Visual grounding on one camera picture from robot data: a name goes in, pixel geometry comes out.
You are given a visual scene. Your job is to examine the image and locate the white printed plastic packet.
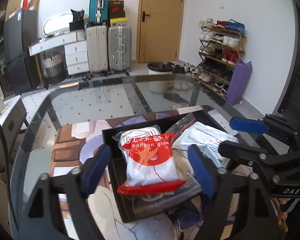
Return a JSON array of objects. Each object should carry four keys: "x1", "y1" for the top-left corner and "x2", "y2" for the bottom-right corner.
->
[{"x1": 172, "y1": 121, "x2": 238, "y2": 168}]

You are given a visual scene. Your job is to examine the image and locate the red white balloon glue bag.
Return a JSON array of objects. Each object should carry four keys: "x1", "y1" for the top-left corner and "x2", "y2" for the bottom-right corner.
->
[{"x1": 117, "y1": 133, "x2": 186, "y2": 195}]

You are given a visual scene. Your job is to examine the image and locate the right human hand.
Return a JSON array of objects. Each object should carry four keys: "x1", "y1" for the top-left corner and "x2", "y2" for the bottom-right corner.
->
[{"x1": 271, "y1": 197, "x2": 300, "y2": 234}]

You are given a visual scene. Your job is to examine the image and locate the purple fabric bag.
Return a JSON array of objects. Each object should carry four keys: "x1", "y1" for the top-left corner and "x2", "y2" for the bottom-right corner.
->
[{"x1": 225, "y1": 59, "x2": 253, "y2": 105}]

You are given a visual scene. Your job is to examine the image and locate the clear zip bag red strip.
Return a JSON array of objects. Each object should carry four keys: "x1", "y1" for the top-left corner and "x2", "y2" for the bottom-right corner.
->
[{"x1": 165, "y1": 112, "x2": 200, "y2": 141}]

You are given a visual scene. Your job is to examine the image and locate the wooden shoe rack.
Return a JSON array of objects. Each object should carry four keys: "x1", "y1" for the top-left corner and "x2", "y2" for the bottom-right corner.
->
[{"x1": 195, "y1": 18, "x2": 246, "y2": 98}]

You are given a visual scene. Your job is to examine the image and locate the black storage box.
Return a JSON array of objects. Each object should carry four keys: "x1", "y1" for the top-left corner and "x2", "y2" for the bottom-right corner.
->
[{"x1": 101, "y1": 109, "x2": 248, "y2": 223}]

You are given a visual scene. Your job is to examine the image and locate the grey low cabinet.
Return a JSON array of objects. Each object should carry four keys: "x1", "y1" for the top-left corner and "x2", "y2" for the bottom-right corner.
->
[{"x1": 0, "y1": 95, "x2": 26, "y2": 173}]

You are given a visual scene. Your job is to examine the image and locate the white bin black liner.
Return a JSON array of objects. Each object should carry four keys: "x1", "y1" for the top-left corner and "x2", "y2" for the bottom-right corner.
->
[{"x1": 147, "y1": 62, "x2": 173, "y2": 94}]

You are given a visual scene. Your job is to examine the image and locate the wooden door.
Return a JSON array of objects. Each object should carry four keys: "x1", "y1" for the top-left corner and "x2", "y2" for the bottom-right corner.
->
[{"x1": 136, "y1": 0, "x2": 184, "y2": 63}]

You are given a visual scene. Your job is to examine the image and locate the striped woven laundry basket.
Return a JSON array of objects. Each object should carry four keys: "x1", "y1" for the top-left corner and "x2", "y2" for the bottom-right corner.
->
[{"x1": 43, "y1": 52, "x2": 66, "y2": 85}]

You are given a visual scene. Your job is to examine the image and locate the silver aluminium suitcase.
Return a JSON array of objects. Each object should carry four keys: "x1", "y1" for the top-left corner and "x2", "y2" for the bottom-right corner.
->
[{"x1": 108, "y1": 25, "x2": 132, "y2": 73}]

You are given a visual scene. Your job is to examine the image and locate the white desk with drawers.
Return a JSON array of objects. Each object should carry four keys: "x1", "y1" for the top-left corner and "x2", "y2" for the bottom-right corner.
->
[{"x1": 28, "y1": 29, "x2": 90, "y2": 76}]

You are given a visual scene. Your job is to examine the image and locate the stacked shoe boxes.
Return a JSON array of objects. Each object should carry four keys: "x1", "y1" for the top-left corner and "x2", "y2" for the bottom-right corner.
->
[{"x1": 109, "y1": 0, "x2": 128, "y2": 26}]

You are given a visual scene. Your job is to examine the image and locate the black refrigerator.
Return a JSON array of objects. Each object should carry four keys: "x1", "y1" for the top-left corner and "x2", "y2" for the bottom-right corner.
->
[{"x1": 4, "y1": 10, "x2": 40, "y2": 95}]

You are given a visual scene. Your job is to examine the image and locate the white hard suitcase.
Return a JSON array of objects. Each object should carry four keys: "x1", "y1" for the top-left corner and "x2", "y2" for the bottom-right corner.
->
[{"x1": 86, "y1": 25, "x2": 108, "y2": 73}]

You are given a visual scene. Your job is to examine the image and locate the oval desk mirror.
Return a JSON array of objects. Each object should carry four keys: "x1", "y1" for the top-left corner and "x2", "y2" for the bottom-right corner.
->
[{"x1": 42, "y1": 12, "x2": 73, "y2": 36}]

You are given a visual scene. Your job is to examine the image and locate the black bag on desk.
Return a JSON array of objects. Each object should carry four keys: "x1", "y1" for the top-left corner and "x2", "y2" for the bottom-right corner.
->
[{"x1": 69, "y1": 9, "x2": 84, "y2": 31}]

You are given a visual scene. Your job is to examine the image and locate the teal hard suitcase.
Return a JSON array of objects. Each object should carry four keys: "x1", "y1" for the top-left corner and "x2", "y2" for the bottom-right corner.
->
[{"x1": 89, "y1": 0, "x2": 109, "y2": 24}]

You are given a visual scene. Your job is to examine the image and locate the bagged white cords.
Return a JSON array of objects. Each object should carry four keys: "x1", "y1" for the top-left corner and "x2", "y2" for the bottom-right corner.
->
[{"x1": 111, "y1": 125, "x2": 162, "y2": 156}]

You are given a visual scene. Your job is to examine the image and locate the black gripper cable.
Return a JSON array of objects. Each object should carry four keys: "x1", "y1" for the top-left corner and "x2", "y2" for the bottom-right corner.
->
[{"x1": 0, "y1": 108, "x2": 16, "y2": 230}]

